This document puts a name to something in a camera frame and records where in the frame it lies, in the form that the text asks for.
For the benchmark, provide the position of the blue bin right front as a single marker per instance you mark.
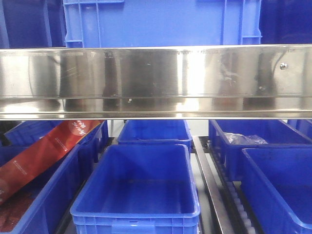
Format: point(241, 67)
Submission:
point(277, 183)

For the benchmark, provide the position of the steel roller track rail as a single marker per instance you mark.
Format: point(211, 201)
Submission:
point(220, 218)

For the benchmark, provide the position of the blue bin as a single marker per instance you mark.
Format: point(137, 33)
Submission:
point(139, 189)
point(277, 183)
point(155, 131)
point(276, 132)
point(38, 207)
point(29, 132)

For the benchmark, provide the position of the blue bin centre back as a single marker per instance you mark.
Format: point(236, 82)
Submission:
point(155, 131)

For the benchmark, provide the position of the large blue crate upper shelf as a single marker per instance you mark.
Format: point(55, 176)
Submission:
point(153, 23)

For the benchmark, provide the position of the red packaging bag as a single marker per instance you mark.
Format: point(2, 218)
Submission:
point(40, 156)

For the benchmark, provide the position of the blue bin right back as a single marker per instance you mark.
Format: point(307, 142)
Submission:
point(276, 132)

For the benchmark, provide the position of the white roller strip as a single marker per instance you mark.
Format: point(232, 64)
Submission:
point(233, 203)

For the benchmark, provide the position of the blue bin centre front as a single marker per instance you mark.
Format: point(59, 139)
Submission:
point(139, 189)

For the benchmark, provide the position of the clear plastic bag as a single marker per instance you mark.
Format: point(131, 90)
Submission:
point(234, 138)

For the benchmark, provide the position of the blue bin left front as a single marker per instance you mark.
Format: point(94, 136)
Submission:
point(38, 207)

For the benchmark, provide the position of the stainless steel shelf beam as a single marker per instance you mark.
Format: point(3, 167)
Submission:
point(192, 82)

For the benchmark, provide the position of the blue bin left back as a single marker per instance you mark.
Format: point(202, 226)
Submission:
point(29, 132)

